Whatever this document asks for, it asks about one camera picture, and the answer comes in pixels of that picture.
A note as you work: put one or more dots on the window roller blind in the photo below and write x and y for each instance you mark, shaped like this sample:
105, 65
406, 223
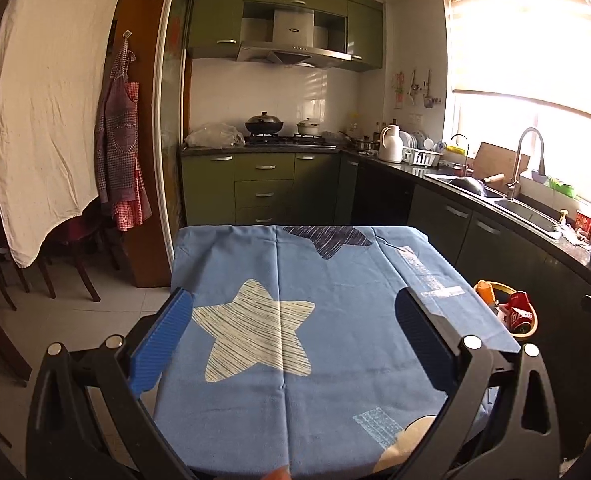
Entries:
525, 35

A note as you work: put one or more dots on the yellow rimmed trash bin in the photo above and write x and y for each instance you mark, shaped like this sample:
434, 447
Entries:
528, 330

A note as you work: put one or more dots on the orange plastic grid tray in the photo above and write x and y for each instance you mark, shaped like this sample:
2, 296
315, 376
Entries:
486, 294

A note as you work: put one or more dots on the blue star print tablecloth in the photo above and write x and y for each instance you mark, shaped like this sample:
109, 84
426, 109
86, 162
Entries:
325, 280

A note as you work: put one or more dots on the hanging kitchen utensils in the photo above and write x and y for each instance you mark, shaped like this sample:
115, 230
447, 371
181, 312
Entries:
415, 90

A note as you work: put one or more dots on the crushed red soda can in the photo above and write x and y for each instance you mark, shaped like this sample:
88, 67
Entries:
519, 310

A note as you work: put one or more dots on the black lidded wok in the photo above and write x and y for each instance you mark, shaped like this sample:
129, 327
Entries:
264, 124

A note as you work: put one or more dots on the red packet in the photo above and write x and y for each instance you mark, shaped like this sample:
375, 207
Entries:
585, 221

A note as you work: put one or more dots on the green sponge holder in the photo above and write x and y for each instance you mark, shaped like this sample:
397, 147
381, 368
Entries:
563, 187

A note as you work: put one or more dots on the white dish rack with dishes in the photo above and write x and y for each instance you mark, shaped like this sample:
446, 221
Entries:
420, 156

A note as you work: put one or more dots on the gas stove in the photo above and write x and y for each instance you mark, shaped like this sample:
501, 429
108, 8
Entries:
295, 140

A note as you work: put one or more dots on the red checked apron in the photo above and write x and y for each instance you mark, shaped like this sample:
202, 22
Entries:
120, 150

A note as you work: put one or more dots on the green cabinets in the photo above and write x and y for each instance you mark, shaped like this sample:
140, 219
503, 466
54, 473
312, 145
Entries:
210, 190
215, 15

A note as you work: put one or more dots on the wooden cutting board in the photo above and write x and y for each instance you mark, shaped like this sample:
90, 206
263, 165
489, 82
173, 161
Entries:
495, 160

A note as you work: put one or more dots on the clear plastic bag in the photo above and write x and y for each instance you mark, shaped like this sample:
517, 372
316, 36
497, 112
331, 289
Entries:
213, 136

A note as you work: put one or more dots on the small steel saucepan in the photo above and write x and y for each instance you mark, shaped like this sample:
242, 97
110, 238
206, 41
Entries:
363, 145

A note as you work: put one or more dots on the white lidded pot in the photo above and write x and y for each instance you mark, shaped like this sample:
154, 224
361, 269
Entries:
309, 127

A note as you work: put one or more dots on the white kettle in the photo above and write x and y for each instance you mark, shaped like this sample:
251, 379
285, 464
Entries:
390, 145

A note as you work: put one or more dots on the dark wooden chair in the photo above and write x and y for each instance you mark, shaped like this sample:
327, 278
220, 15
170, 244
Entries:
80, 245

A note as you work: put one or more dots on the dark counter cabinets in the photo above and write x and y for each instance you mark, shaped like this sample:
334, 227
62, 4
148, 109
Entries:
440, 225

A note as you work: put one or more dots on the white hanging cloth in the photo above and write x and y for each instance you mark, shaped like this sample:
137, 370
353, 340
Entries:
50, 110

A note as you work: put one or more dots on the green upper cabinets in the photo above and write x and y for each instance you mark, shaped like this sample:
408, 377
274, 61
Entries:
215, 15

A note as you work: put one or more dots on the steel kitchen faucet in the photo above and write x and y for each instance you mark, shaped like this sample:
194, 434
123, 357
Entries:
518, 160

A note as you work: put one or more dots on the green lower cabinets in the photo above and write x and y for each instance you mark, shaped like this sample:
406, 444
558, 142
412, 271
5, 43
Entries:
210, 190

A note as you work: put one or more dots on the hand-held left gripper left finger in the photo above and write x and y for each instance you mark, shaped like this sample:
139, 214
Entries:
159, 347

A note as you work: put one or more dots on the steel double sink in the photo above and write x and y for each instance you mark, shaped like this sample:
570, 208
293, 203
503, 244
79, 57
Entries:
525, 210

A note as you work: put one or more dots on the steel range hood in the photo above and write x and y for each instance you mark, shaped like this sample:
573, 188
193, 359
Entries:
290, 35

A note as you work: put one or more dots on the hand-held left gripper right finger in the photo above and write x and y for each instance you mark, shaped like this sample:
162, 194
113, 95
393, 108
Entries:
425, 342

